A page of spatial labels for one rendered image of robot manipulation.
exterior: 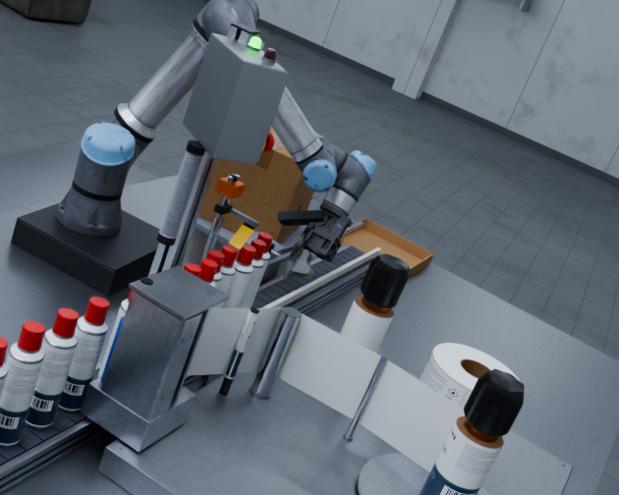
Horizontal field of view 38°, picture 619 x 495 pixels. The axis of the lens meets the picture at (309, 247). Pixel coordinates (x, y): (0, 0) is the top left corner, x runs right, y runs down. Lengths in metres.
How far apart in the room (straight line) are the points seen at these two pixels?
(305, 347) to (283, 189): 0.81
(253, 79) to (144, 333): 0.50
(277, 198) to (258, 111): 0.84
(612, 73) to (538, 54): 0.81
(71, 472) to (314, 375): 0.50
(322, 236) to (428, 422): 0.64
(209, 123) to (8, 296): 0.58
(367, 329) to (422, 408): 0.24
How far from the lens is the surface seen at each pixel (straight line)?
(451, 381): 1.84
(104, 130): 2.13
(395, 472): 1.72
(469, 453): 1.58
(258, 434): 1.68
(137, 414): 1.51
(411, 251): 2.97
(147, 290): 1.44
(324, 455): 1.70
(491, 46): 10.54
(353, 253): 2.64
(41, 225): 2.14
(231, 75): 1.65
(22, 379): 1.40
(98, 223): 2.14
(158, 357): 1.44
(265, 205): 2.49
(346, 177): 2.19
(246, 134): 1.67
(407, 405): 1.70
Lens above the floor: 1.79
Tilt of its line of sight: 21 degrees down
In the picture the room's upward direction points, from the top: 22 degrees clockwise
